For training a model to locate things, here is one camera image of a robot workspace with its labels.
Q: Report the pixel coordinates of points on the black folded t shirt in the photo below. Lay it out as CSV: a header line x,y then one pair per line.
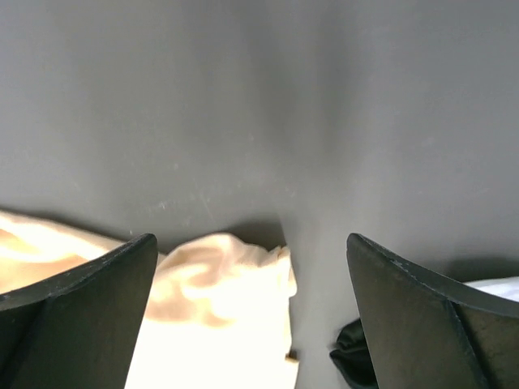
x,y
351,356

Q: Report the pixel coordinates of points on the white folded t shirt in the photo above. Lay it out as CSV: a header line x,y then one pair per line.
x,y
506,288

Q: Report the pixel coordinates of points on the peach yellow t shirt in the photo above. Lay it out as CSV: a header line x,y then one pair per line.
x,y
218,313

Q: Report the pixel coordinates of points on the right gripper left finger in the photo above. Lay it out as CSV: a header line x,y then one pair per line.
x,y
78,329

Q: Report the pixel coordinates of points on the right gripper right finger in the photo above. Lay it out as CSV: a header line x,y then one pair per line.
x,y
425,330

